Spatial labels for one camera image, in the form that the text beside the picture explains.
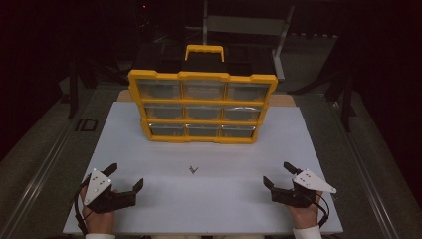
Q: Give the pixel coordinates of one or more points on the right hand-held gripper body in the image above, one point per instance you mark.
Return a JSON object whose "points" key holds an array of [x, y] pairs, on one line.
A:
{"points": [[310, 182]]}

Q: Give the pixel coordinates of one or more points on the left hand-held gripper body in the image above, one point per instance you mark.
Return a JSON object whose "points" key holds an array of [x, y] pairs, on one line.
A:
{"points": [[96, 186]]}

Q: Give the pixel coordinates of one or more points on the small metal screw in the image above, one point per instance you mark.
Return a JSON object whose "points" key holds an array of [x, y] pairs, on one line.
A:
{"points": [[192, 172], [195, 170], [191, 169]]}

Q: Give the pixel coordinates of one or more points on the single clear plastic drawer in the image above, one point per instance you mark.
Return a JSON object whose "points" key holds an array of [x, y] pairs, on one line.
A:
{"points": [[238, 131]]}

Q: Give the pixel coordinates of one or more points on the yellow black organizer cabinet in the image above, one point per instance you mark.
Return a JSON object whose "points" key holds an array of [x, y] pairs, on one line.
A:
{"points": [[202, 101]]}

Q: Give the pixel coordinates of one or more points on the person's right hand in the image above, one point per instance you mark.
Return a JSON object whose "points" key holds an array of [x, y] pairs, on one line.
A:
{"points": [[305, 216]]}

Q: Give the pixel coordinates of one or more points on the person's left hand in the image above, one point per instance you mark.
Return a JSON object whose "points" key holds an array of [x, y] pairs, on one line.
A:
{"points": [[99, 223]]}

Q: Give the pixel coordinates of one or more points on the set of transparent cabinet bins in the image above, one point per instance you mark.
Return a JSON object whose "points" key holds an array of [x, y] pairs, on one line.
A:
{"points": [[202, 89]]}

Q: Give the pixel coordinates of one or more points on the grey metal frame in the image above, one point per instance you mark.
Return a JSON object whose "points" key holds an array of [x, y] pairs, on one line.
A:
{"points": [[245, 25]]}

